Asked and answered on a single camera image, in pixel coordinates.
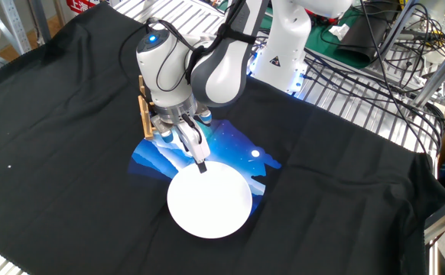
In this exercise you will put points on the crumpled white paper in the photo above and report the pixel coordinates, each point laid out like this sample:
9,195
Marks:
339,31

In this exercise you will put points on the black cloth with blue print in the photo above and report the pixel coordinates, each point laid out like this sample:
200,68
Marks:
54,153

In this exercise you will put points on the aluminium table edge rail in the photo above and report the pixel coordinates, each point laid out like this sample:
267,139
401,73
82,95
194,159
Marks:
444,219

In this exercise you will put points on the black pouch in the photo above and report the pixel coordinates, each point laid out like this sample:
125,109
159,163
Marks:
364,38

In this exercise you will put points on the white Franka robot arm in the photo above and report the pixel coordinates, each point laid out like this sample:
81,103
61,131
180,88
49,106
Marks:
169,76

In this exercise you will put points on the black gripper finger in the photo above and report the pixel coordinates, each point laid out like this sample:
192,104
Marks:
202,167

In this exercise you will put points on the red sign white characters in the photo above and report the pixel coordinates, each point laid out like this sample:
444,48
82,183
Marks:
78,5

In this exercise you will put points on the white round plate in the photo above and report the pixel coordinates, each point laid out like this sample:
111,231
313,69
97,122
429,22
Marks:
210,199

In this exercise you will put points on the grey perforated metal frame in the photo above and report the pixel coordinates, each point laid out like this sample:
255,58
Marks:
14,26

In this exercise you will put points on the aluminium profile strut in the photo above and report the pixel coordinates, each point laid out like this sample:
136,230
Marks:
436,76

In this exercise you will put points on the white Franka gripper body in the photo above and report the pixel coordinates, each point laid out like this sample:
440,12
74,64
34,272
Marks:
195,147

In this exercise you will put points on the wooden dish rack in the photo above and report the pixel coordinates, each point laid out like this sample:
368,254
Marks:
146,122

